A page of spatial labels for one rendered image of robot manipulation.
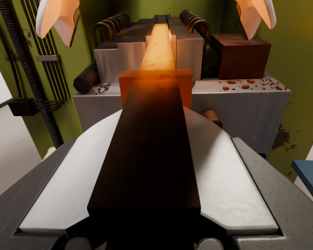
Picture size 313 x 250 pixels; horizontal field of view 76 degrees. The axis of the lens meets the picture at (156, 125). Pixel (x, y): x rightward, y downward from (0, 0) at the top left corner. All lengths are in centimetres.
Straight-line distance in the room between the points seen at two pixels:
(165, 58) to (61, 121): 54
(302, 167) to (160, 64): 53
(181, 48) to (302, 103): 43
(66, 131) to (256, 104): 55
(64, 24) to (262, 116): 34
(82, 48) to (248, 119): 42
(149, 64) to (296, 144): 67
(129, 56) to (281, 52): 38
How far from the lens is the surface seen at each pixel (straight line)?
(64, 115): 67
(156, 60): 19
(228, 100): 38
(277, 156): 80
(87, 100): 38
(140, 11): 87
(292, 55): 63
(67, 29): 18
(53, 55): 59
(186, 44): 39
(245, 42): 43
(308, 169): 64
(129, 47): 39
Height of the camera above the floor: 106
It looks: 33 degrees down
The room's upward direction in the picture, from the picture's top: 3 degrees counter-clockwise
